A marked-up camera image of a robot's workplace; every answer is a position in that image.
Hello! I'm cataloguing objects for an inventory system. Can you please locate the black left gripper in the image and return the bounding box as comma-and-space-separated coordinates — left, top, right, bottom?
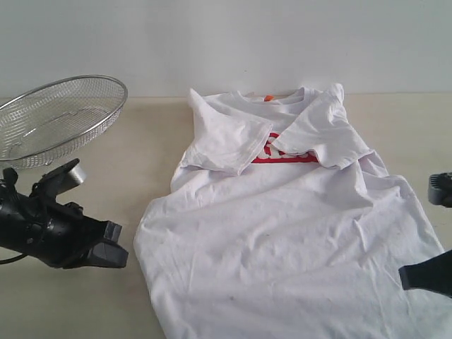
1, 199, 129, 269

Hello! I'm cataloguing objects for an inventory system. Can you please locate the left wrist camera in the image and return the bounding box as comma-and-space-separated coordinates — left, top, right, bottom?
30, 158, 87, 200

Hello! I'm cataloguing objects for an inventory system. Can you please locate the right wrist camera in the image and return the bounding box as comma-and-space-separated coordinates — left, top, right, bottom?
428, 172, 452, 208

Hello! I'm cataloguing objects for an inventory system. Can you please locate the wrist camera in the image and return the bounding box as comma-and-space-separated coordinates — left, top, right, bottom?
428, 172, 452, 208
30, 158, 87, 200

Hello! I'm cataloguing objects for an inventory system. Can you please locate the white printed t-shirt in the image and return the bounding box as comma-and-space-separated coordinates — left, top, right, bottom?
134, 84, 451, 338

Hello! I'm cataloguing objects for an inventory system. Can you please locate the metal mesh basket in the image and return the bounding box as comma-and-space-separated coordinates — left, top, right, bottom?
1, 75, 128, 169

